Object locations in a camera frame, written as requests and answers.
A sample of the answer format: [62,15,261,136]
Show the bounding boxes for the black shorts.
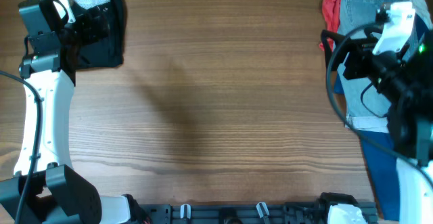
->
[72,0,125,69]

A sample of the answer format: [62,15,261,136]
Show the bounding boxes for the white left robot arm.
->
[1,13,152,223]

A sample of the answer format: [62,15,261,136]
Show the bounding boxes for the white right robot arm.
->
[321,30,432,223]

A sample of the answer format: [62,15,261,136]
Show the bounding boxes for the red garment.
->
[321,0,341,32]

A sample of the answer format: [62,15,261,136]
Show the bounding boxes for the light denim shorts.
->
[336,0,424,134]

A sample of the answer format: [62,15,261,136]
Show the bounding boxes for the blue garment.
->
[333,10,433,222]

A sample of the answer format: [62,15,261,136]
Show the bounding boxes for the black mounting rail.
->
[138,202,379,224]

